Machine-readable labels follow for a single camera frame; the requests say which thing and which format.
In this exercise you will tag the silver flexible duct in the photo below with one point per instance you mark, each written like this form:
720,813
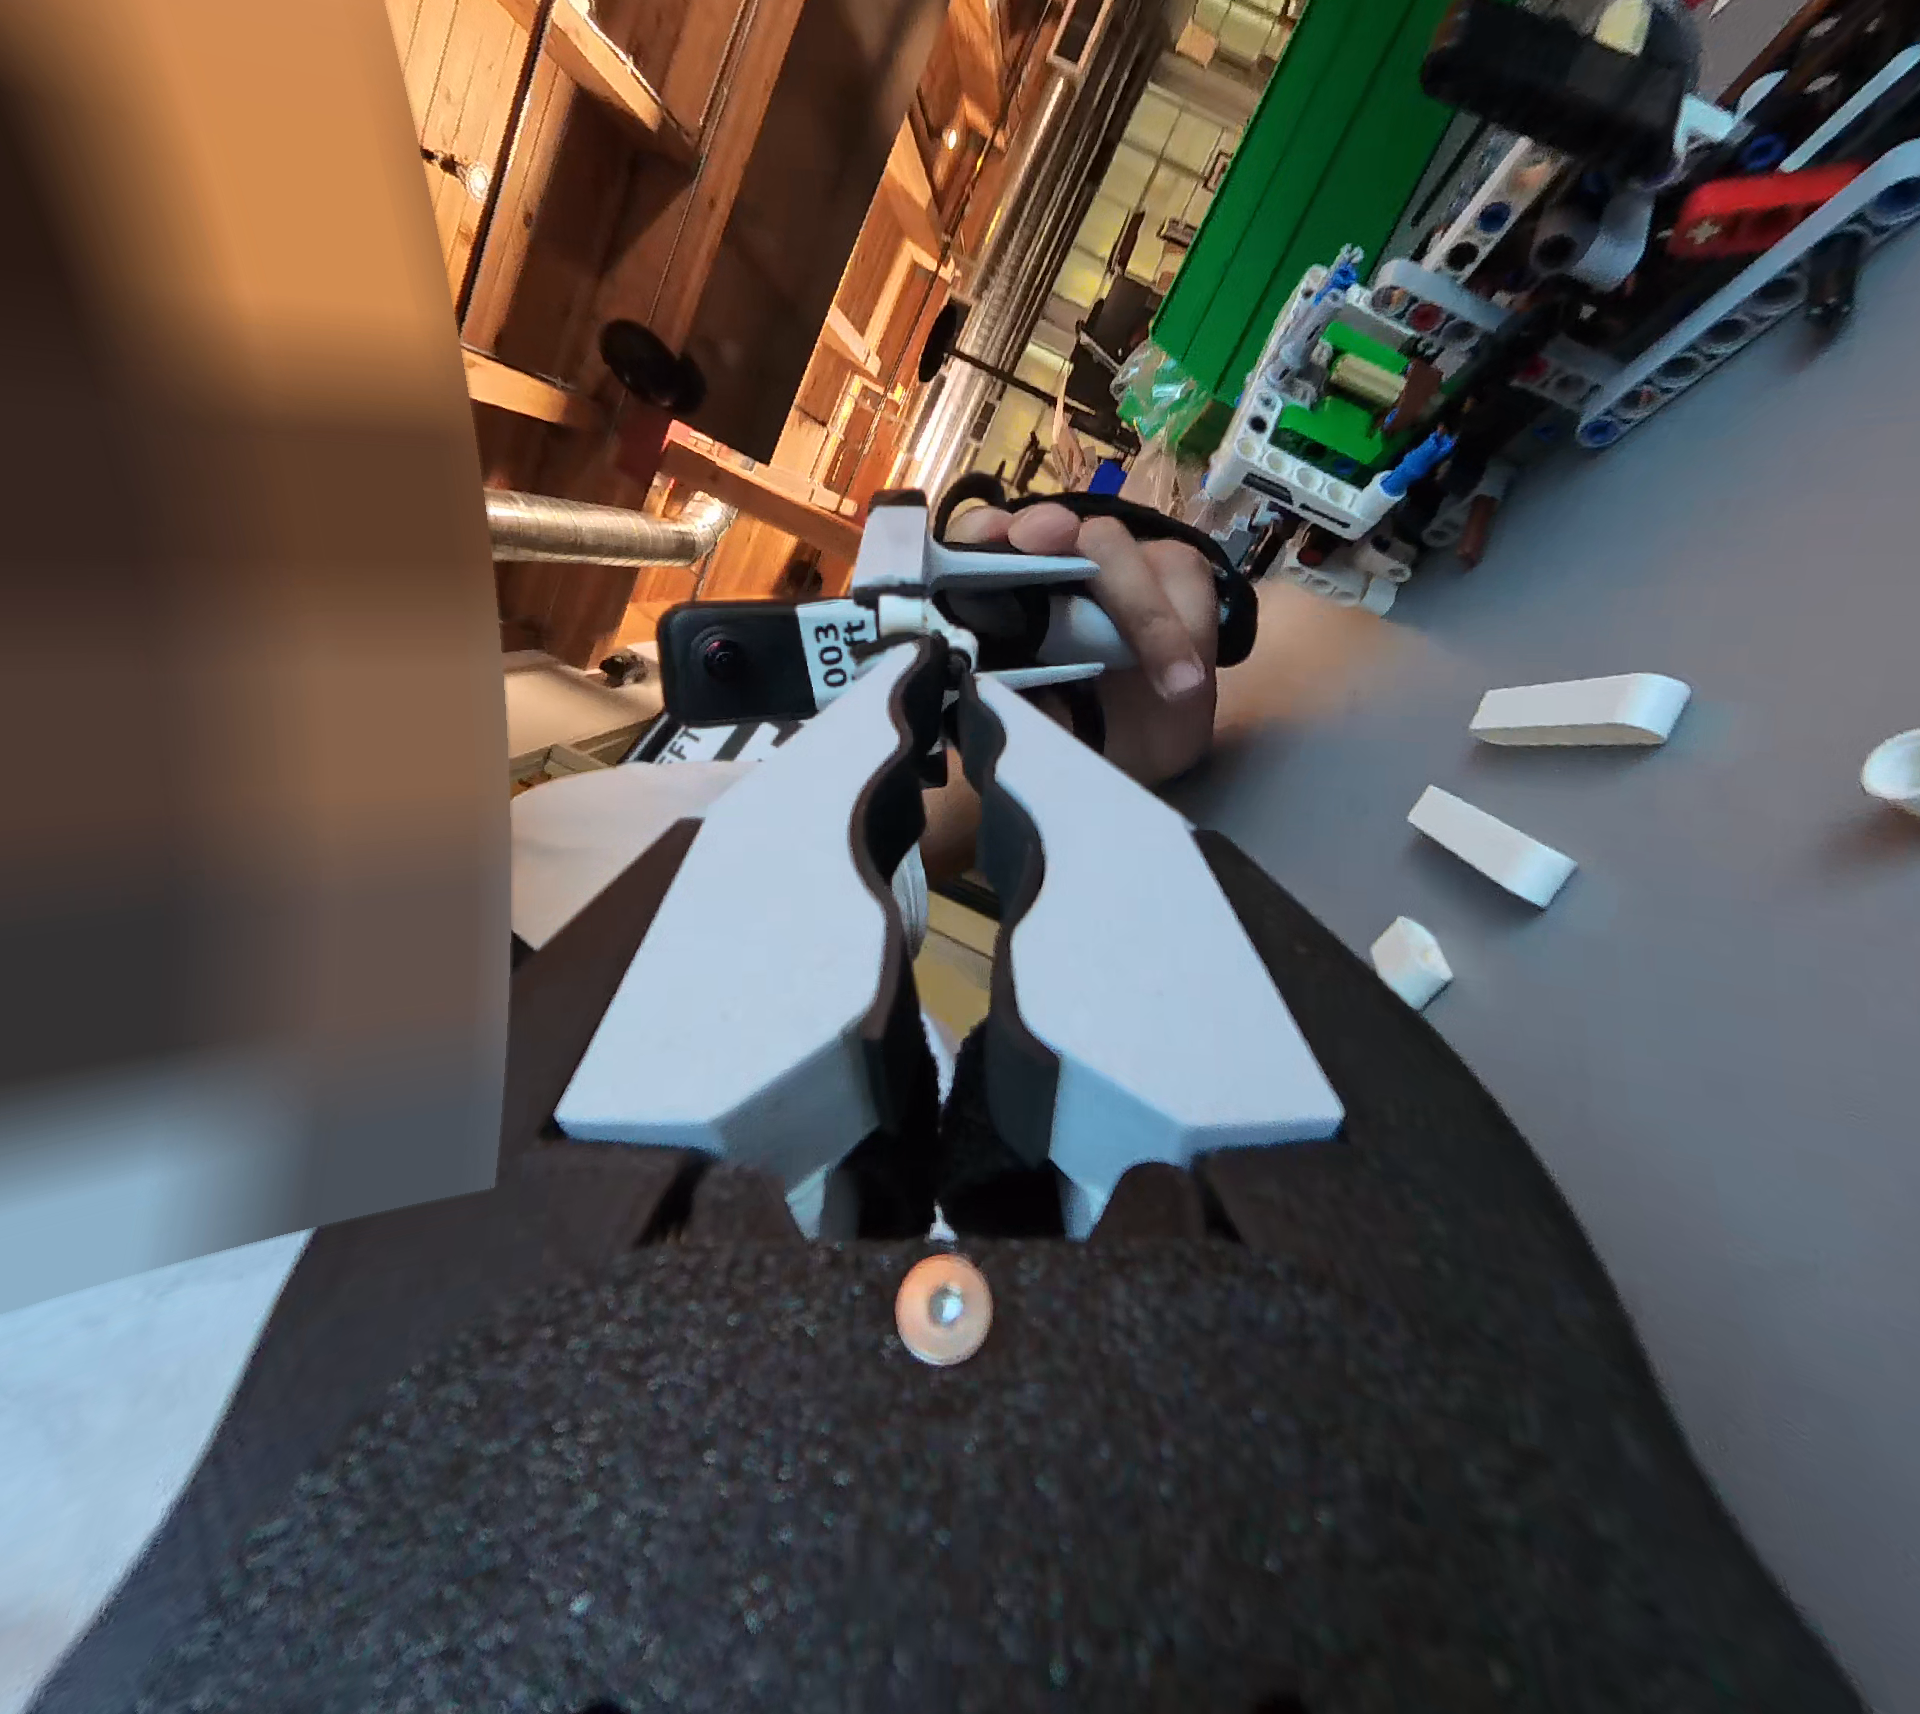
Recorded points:
600,528

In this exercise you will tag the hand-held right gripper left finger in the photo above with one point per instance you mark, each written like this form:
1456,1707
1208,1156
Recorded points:
720,949

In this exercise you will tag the white lego beam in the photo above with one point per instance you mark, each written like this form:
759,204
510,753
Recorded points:
1575,709
1493,845

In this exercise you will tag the brown lego piece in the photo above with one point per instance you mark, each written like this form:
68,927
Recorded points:
1482,514

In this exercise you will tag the person's left forearm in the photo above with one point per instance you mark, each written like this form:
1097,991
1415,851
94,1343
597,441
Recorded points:
1312,665

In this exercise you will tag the partly built lego model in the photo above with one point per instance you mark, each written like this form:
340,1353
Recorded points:
1351,394

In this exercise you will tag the green storage bin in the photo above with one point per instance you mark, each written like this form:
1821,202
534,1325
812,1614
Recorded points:
1351,94

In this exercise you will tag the person's left hand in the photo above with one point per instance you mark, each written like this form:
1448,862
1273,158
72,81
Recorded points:
1173,635

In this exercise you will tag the clear plastic bag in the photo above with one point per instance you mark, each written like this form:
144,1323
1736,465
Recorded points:
1163,408

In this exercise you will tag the air vent grille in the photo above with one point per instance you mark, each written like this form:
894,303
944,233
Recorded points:
1081,23

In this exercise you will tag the small white lego piece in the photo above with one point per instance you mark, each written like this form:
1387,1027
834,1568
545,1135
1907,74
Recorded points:
1411,965

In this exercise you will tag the person's white shirt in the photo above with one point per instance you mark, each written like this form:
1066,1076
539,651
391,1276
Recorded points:
600,845

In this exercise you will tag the black round lamp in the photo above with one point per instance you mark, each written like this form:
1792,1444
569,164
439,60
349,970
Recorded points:
653,364

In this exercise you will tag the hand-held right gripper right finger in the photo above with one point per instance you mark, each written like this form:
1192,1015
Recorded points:
1154,965

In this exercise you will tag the spiral metal ceiling duct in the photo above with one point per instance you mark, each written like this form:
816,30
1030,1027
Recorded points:
998,288

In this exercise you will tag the round white lego piece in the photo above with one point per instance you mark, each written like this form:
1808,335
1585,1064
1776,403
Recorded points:
1897,772

